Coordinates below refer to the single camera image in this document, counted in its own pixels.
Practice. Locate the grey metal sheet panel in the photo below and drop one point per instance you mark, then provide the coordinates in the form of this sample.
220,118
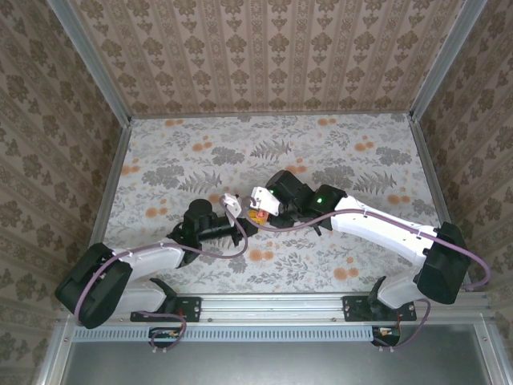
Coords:
280,365

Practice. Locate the aluminium table side rail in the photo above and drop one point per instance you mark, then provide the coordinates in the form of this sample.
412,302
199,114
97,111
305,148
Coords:
427,160
109,192

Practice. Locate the aluminium frame corner post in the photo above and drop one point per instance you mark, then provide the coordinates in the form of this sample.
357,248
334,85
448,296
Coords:
95,68
445,60

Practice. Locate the aluminium table back rail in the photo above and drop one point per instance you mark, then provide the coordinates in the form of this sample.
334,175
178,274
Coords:
272,116

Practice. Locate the coral earbud charging case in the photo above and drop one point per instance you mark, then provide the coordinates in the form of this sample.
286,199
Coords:
261,216

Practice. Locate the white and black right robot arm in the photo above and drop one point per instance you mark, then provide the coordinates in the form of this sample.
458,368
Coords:
384,232

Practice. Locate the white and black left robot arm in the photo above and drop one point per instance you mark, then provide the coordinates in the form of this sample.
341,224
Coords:
152,262

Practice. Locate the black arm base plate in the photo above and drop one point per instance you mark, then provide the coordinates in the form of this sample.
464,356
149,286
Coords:
354,309
192,309

